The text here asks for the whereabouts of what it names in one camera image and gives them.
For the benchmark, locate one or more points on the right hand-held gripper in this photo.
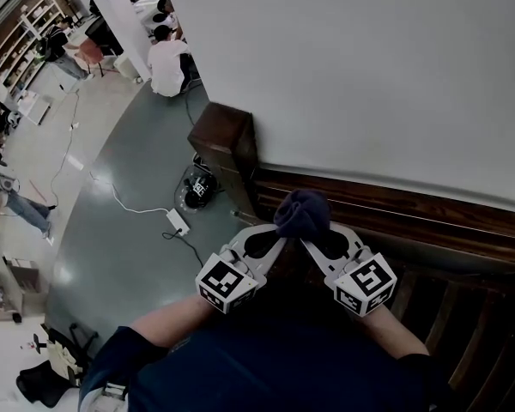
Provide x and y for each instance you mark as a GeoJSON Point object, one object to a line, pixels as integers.
{"type": "Point", "coordinates": [367, 283]}

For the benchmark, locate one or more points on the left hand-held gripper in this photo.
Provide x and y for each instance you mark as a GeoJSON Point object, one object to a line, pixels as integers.
{"type": "Point", "coordinates": [225, 281]}

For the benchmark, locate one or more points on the dark purple cloth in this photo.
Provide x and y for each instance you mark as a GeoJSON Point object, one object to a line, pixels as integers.
{"type": "Point", "coordinates": [302, 213]}

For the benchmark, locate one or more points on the wooden stair handrail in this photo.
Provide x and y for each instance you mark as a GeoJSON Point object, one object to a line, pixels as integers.
{"type": "Point", "coordinates": [390, 204]}

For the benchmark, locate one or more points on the person's right forearm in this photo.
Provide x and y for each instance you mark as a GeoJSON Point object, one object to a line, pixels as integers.
{"type": "Point", "coordinates": [395, 331]}

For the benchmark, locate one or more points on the person's left forearm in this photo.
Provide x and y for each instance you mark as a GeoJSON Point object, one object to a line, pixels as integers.
{"type": "Point", "coordinates": [171, 320]}

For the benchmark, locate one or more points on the white power strip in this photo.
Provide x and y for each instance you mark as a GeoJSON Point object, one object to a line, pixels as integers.
{"type": "Point", "coordinates": [177, 221]}

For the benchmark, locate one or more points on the round black floor robot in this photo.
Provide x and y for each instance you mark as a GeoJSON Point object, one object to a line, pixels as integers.
{"type": "Point", "coordinates": [195, 187]}

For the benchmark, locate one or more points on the person's dark blue shirt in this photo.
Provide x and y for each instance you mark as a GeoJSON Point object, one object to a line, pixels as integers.
{"type": "Point", "coordinates": [262, 367]}

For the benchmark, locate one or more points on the white bin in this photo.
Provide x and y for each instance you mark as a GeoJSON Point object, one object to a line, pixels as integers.
{"type": "Point", "coordinates": [126, 67]}

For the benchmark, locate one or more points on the cardboard box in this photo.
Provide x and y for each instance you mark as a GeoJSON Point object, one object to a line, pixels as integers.
{"type": "Point", "coordinates": [26, 281]}

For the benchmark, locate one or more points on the black office chair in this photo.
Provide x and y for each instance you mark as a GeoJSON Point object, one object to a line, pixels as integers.
{"type": "Point", "coordinates": [47, 384]}

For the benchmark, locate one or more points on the red chair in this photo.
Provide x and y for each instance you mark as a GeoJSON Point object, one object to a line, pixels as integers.
{"type": "Point", "coordinates": [92, 54]}

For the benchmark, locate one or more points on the white flat box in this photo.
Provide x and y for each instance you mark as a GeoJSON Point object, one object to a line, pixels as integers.
{"type": "Point", "coordinates": [34, 107]}

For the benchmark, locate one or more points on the white storage shelf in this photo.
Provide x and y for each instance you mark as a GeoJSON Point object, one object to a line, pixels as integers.
{"type": "Point", "coordinates": [17, 45]}

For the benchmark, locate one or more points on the dark wooden newel post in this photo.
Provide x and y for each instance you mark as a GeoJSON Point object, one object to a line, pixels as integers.
{"type": "Point", "coordinates": [223, 131]}

